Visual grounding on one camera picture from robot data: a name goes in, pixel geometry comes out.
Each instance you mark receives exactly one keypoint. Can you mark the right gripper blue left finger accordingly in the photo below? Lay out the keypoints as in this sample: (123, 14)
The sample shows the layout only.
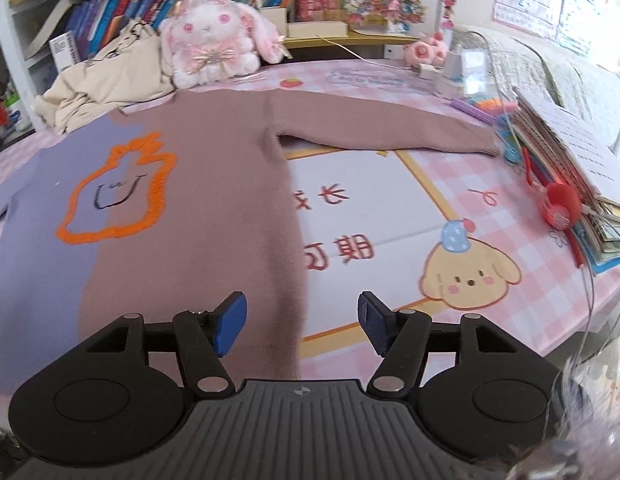
(203, 339)

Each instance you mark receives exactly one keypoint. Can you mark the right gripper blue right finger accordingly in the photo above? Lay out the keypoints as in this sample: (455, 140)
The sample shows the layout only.
(400, 338)

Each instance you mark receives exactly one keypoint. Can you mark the purple and mauve sweater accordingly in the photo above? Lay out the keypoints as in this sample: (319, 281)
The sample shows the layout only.
(171, 209)

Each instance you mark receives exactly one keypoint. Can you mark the red round toy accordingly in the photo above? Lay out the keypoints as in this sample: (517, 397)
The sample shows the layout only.
(561, 206)

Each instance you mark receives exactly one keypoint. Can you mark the stack of notebooks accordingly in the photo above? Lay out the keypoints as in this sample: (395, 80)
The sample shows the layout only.
(560, 147)

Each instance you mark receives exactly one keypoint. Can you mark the cream beige crumpled garment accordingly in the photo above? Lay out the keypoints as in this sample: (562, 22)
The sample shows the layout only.
(126, 71)

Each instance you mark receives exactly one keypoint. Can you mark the small pink plush toy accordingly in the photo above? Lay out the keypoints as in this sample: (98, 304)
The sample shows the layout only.
(431, 50)

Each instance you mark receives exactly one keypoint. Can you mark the white pink plush bunny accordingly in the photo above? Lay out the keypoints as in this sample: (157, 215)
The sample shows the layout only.
(206, 41)

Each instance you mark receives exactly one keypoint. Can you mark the white barcode box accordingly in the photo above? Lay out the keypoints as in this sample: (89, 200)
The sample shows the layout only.
(64, 50)

